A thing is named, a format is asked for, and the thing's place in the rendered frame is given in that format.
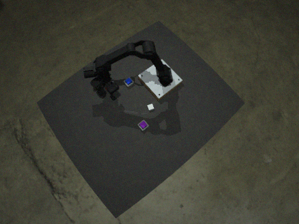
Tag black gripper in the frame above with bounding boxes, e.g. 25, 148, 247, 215
98, 73, 119, 94

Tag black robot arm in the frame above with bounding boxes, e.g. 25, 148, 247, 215
83, 40, 173, 91

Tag small white block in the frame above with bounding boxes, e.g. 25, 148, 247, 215
147, 104, 154, 111

